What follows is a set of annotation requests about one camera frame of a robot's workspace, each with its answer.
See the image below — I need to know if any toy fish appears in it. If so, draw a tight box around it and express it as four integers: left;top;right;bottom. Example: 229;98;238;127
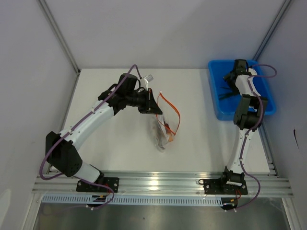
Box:
151;120;166;152

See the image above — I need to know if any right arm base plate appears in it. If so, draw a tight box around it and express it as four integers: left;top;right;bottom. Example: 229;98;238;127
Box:
198;179;248;195

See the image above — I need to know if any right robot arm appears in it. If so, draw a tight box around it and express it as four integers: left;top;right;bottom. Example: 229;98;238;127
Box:
219;59;268;194

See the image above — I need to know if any frame post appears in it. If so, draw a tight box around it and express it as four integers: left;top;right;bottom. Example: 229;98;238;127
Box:
36;0;80;74
252;0;294;61

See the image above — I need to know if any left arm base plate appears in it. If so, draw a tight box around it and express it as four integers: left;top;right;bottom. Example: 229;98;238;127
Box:
76;177;119;193

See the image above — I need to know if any toy meat slice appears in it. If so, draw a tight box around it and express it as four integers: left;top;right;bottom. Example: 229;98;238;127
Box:
162;119;175;142

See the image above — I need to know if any left frame post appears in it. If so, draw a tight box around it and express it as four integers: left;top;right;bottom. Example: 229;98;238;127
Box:
36;0;80;74

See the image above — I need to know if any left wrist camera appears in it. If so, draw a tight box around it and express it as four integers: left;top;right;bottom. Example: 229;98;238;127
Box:
141;74;154;90

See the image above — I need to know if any clear zip top bag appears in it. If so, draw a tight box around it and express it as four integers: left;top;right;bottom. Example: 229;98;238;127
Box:
149;91;181;152

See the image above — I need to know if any right frame post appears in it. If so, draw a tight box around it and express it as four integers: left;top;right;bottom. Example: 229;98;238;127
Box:
252;0;294;61

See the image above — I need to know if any blue plastic bin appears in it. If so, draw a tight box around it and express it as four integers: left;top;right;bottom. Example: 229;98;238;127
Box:
208;59;276;121

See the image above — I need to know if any slotted cable duct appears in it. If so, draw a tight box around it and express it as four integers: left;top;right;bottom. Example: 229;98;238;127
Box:
42;194;223;207

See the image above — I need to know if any aluminium rail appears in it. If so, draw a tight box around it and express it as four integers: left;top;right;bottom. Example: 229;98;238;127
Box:
32;171;294;198

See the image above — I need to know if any toy green onion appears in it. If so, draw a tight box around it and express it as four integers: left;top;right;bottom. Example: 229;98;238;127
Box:
218;86;240;100

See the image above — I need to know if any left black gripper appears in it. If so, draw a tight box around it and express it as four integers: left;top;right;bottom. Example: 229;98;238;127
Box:
126;88;163;115

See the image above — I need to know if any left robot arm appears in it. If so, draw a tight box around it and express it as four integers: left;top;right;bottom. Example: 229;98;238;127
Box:
46;73;163;192

